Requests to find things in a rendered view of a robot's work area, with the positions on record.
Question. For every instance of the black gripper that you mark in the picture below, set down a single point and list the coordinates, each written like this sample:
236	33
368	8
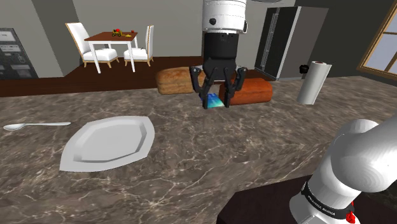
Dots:
220	46

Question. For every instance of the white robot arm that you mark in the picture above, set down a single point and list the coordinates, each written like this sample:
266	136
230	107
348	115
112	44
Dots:
356	161

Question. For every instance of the blue green flat block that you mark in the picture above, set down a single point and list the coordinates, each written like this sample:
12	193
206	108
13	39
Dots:
214	101

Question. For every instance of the reddish brown bread loaf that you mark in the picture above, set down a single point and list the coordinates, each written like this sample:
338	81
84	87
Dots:
254	91

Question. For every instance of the light brown bread loaf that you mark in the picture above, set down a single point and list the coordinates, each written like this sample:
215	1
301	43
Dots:
173	81

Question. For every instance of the dark refrigerator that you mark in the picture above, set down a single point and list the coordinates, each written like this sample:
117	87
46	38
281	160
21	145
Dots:
279	40

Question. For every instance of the white upholstered chair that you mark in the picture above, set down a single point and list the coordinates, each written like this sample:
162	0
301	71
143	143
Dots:
141	51
93	51

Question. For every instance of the small black object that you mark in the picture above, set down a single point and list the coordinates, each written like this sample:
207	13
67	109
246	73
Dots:
303	68

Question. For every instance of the white paper towel roll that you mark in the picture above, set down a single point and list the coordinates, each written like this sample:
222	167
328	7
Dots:
313	82

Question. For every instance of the white dining table wooden top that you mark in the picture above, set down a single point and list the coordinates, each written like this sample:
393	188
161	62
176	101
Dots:
111	37

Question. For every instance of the white pointed oval plate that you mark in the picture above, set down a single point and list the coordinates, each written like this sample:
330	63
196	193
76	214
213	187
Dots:
108	143

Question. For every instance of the dark robot stand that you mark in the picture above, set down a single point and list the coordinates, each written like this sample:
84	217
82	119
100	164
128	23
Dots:
257	204

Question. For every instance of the wooden framed window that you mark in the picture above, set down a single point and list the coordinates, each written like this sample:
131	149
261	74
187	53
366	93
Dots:
383	46

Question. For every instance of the white spoon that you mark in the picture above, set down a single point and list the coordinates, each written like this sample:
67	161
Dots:
18	126

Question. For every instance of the dark wall panel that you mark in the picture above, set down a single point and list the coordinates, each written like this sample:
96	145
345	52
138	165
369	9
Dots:
14	54

